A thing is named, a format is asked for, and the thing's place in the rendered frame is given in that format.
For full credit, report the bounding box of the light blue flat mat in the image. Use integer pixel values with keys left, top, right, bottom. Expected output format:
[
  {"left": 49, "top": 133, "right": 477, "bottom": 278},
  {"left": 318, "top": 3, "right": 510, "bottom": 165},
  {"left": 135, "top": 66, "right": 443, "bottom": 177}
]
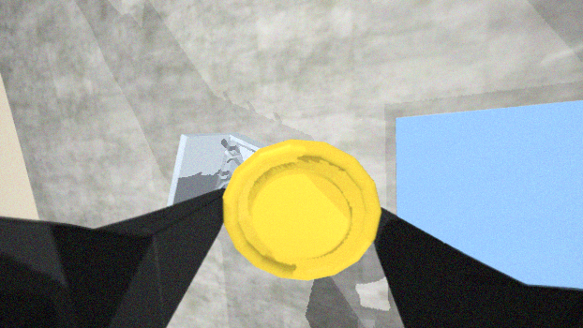
[{"left": 396, "top": 100, "right": 583, "bottom": 289}]

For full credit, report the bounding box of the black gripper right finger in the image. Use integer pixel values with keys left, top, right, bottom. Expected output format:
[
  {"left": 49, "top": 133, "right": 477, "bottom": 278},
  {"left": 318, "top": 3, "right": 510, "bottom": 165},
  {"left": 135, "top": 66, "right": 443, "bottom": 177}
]
[{"left": 373, "top": 207, "right": 583, "bottom": 328}]

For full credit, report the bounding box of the yellow round plate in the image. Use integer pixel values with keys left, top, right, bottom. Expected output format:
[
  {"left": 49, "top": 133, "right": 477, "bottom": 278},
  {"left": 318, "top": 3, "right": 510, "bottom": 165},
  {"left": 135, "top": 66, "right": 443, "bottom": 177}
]
[{"left": 223, "top": 140, "right": 381, "bottom": 280}]

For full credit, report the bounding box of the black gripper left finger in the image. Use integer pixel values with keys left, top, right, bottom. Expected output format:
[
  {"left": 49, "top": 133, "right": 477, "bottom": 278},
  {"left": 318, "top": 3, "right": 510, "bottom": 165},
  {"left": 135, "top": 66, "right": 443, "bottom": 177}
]
[{"left": 0, "top": 188, "right": 227, "bottom": 328}]

